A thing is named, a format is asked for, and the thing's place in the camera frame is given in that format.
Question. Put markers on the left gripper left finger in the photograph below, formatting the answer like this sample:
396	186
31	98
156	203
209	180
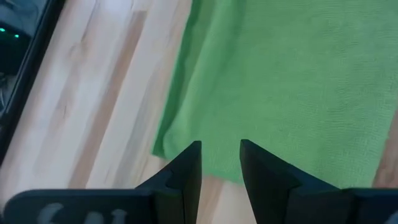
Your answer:
180	193

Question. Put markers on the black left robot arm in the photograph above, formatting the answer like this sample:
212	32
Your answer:
12	49

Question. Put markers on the black device with green light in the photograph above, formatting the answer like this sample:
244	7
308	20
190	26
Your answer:
34	68

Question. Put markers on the green microfiber towel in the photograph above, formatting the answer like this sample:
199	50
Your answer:
280	87

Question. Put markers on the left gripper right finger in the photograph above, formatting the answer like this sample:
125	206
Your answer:
273	193

